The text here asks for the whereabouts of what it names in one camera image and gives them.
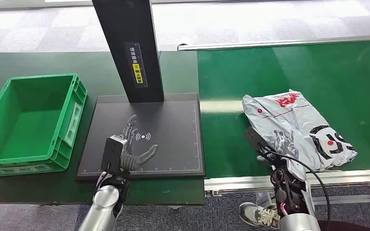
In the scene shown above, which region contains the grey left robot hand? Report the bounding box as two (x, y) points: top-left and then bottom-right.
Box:
(120, 114), (159, 172)

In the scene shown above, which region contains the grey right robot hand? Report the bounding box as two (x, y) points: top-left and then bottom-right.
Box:
(273, 129), (301, 159)

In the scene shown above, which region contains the grey plastic mailer package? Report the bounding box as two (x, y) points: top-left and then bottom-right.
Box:
(241, 90), (358, 171)

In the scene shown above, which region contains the black weighing scale platform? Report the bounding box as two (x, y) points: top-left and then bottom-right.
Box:
(76, 93), (206, 181)

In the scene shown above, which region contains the person's grey sneaker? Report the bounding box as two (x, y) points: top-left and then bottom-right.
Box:
(238, 202), (282, 230)

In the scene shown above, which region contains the green conveyor belt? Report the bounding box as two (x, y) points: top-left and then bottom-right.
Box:
(197, 39), (370, 180)

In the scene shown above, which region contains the black and yellow column label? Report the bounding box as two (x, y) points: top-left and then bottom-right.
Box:
(123, 42), (149, 89)

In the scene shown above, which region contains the green plastic crate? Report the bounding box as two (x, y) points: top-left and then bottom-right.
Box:
(0, 73), (88, 178)

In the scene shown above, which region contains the dark green table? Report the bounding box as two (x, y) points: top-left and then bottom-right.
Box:
(0, 51), (206, 206)

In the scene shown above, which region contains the black scale column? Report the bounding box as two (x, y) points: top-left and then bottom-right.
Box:
(92, 0), (165, 103)

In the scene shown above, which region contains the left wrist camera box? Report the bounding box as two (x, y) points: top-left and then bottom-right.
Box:
(101, 135), (129, 173)

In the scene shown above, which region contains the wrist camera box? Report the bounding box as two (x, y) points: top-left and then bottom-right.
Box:
(101, 135), (129, 173)
(243, 126), (269, 153)

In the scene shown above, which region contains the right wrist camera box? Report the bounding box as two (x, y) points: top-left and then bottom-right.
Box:
(243, 126), (269, 153)

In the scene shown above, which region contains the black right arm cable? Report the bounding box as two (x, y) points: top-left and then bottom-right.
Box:
(261, 146), (331, 225)

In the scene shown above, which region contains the wide aluminium conveyor rail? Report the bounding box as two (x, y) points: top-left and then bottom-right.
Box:
(204, 168), (370, 205)

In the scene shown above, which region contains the thin aluminium conveyor rail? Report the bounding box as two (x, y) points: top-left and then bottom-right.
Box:
(177, 35), (370, 51)

